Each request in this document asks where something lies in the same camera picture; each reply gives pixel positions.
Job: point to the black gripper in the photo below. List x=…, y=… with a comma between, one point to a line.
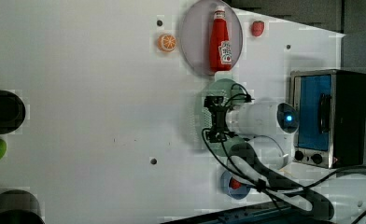
x=218, y=132

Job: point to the red strawberry toy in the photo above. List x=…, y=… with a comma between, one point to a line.
x=257, y=28

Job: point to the orange slice toy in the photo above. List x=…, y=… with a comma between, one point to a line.
x=166, y=43

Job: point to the silver toaster oven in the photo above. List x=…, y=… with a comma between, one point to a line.
x=332, y=114

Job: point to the mint green plastic strainer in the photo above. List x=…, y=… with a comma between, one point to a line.
x=203, y=105

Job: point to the black round object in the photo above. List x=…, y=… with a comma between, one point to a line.
x=12, y=112
x=19, y=207

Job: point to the blue bowl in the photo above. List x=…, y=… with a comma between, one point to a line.
x=237, y=194

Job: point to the black round object upper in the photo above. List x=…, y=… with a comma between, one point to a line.
x=12, y=112

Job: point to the black round object lower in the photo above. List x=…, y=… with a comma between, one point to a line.
x=19, y=207

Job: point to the red ketchup bottle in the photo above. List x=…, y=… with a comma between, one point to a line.
x=220, y=50

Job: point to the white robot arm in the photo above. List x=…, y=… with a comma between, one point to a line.
x=233, y=120

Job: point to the strawberry in blue bowl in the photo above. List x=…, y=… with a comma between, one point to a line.
x=234, y=184

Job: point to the grey round plate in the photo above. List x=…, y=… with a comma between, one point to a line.
x=195, y=34

